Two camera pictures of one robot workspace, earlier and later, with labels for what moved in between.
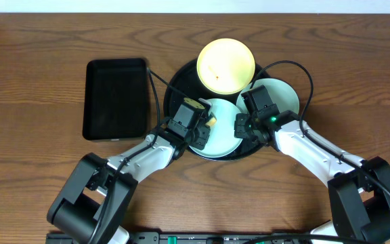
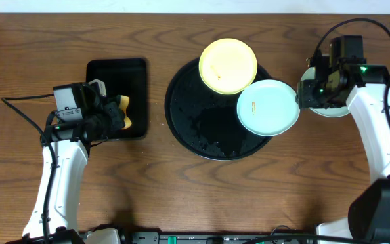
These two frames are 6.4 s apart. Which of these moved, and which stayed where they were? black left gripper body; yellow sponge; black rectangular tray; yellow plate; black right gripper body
Moved: black right gripper body; yellow sponge; black left gripper body
Stayed: black rectangular tray; yellow plate
